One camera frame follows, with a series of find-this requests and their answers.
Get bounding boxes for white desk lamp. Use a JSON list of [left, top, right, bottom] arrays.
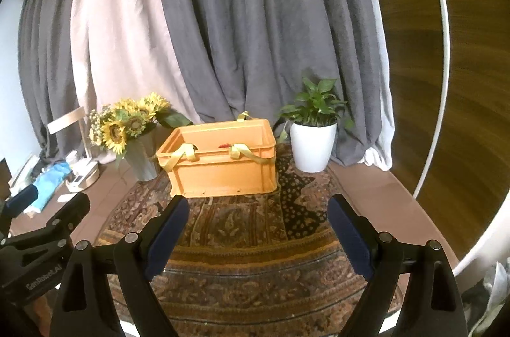
[[48, 108, 89, 160]]

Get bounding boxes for white round hoop frame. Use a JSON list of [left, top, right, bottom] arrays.
[[413, 0, 510, 278]]

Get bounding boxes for white round tray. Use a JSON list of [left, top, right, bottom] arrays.
[[66, 158, 100, 192]]

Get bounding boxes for grey curtain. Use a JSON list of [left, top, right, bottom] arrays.
[[18, 0, 98, 158], [153, 0, 385, 166]]

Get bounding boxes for blue cloth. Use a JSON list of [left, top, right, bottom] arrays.
[[32, 162, 72, 212]]

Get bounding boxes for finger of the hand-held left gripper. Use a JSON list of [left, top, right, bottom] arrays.
[[0, 186, 39, 238], [38, 194, 91, 248]]

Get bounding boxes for round patterned rug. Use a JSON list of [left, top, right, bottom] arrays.
[[93, 143, 405, 326]]

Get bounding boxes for orange plastic crate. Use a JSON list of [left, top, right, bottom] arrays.
[[156, 111, 278, 198]]

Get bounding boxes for sunflower bouquet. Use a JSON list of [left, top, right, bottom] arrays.
[[88, 93, 194, 162]]

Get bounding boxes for green leafy plant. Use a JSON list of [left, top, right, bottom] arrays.
[[277, 77, 355, 142]]

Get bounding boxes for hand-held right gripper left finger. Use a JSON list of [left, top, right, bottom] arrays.
[[52, 195, 190, 337]]

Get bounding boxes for white plant pot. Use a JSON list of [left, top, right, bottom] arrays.
[[290, 122, 338, 173]]

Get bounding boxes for grey ribbed vase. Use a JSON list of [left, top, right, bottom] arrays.
[[125, 130, 160, 182]]

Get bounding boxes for white sheer curtain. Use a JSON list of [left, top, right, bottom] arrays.
[[354, 0, 395, 171]]

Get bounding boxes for beige curtain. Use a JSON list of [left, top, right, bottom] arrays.
[[69, 0, 192, 166]]

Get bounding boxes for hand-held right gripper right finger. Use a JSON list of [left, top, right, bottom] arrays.
[[327, 194, 469, 337]]

